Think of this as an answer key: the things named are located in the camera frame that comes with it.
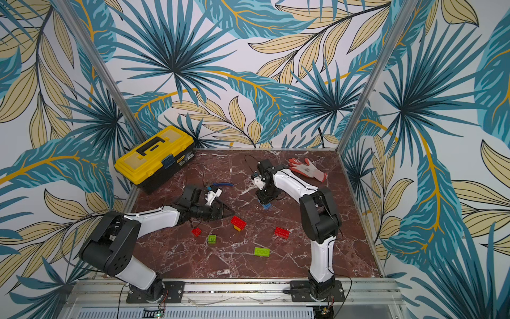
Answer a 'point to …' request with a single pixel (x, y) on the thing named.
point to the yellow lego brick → (237, 228)
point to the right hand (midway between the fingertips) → (265, 199)
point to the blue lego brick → (267, 206)
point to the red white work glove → (307, 168)
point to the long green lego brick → (262, 252)
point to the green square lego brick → (212, 239)
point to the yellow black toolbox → (149, 165)
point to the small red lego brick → (196, 231)
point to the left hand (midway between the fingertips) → (228, 217)
